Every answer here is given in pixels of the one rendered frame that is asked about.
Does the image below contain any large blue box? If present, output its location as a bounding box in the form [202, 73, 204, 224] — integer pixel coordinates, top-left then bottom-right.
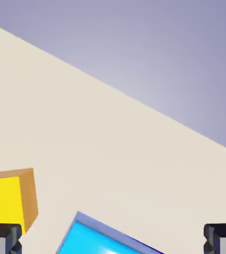
[55, 211, 165, 254]

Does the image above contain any large yellow box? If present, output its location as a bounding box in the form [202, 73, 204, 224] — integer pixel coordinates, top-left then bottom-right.
[0, 168, 39, 236]

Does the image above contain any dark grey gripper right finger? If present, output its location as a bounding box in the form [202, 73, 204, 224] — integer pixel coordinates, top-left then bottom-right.
[203, 223, 226, 254]

